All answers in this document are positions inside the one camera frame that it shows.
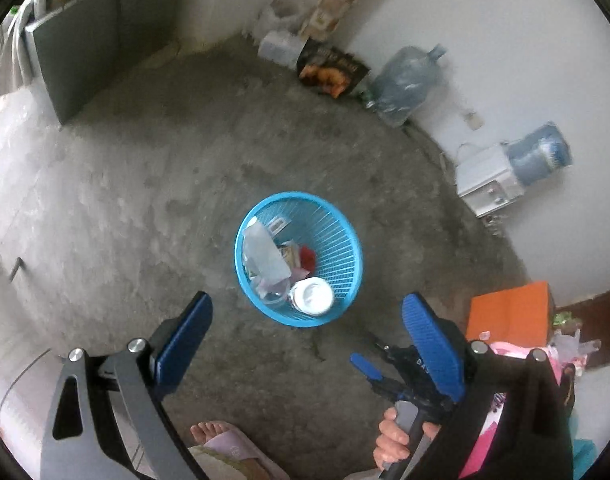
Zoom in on white water dispenser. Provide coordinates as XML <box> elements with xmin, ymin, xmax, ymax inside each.
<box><xmin>454</xmin><ymin>142</ymin><xmax>523</xmax><ymax>219</ymax></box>

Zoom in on blue plastic basket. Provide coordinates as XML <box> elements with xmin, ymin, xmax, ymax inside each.
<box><xmin>234</xmin><ymin>190</ymin><xmax>364</xmax><ymax>329</ymax></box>

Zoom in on person's right hand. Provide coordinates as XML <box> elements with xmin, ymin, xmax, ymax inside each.
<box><xmin>374</xmin><ymin>406</ymin><xmax>442</xmax><ymax>472</ymax></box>

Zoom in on grey cabinet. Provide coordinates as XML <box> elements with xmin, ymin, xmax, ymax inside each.
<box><xmin>24</xmin><ymin>0</ymin><xmax>183</xmax><ymax>125</ymax></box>

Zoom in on pink slipper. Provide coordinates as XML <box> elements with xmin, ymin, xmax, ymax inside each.
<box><xmin>189</xmin><ymin>432</ymin><xmax>288</xmax><ymax>480</ymax></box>

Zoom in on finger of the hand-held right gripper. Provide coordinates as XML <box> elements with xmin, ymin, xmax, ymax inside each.
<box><xmin>349</xmin><ymin>352</ymin><xmax>406</xmax><ymax>397</ymax></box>
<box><xmin>374</xmin><ymin>343</ymin><xmax>416</xmax><ymax>362</ymax></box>

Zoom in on empty water jug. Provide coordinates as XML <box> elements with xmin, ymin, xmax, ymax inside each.
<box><xmin>369</xmin><ymin>44</ymin><xmax>448</xmax><ymax>127</ymax></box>

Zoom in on blue water jug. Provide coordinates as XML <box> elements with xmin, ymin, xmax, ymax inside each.
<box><xmin>505</xmin><ymin>121</ymin><xmax>574</xmax><ymax>187</ymax></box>

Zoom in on white cup in basket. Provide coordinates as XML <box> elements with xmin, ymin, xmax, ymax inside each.
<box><xmin>290</xmin><ymin>277</ymin><xmax>335</xmax><ymax>316</ymax></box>

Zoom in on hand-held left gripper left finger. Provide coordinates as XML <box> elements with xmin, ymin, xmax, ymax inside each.
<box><xmin>40</xmin><ymin>290</ymin><xmax>214</xmax><ymax>480</ymax></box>

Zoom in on white plastic bag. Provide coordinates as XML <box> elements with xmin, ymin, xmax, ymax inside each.
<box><xmin>256</xmin><ymin>1</ymin><xmax>308</xmax><ymax>69</ymax></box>

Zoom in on clear plastic bag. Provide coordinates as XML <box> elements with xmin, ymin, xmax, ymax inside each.
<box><xmin>242</xmin><ymin>215</ymin><xmax>292</xmax><ymax>287</ymax></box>

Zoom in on pink plastic bag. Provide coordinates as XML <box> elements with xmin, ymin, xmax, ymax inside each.
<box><xmin>457</xmin><ymin>340</ymin><xmax>578</xmax><ymax>478</ymax></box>

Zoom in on person's foot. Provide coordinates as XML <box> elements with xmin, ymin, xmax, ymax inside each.
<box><xmin>190</xmin><ymin>420</ymin><xmax>240</xmax><ymax>450</ymax></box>

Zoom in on clear plastic bottle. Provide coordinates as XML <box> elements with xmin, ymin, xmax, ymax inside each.
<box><xmin>256</xmin><ymin>280</ymin><xmax>292</xmax><ymax>309</ymax></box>

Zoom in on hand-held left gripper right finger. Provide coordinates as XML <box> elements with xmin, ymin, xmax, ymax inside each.
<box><xmin>401</xmin><ymin>291</ymin><xmax>574</xmax><ymax>480</ymax></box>

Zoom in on orange box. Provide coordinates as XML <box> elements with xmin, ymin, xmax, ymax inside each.
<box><xmin>466</xmin><ymin>281</ymin><xmax>556</xmax><ymax>347</ymax></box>

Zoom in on dark printed food box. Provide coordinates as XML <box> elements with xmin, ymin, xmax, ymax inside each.
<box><xmin>296</xmin><ymin>36</ymin><xmax>372</xmax><ymax>99</ymax></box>

